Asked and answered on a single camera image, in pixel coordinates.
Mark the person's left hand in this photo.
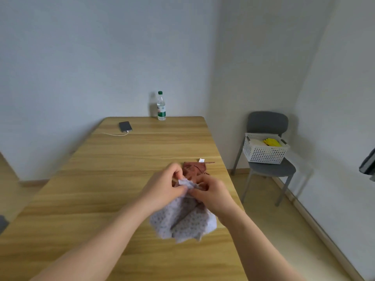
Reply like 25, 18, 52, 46
137, 162, 188, 215

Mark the person's right hand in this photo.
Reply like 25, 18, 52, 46
189, 173, 244, 226

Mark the lilac dotted white cloth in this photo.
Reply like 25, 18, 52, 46
149, 178, 218, 244

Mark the white plastic basket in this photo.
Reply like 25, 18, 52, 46
242, 132, 291, 165

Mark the person's left forearm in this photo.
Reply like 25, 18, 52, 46
30, 201, 152, 281

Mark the person's right forearm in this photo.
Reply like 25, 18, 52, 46
225, 210, 308, 281

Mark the clear green-label water bottle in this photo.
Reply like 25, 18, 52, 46
156, 91, 167, 121

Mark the wooden table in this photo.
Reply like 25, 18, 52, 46
0, 116, 250, 281

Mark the dark grey curtain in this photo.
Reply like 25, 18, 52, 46
359, 148, 375, 182

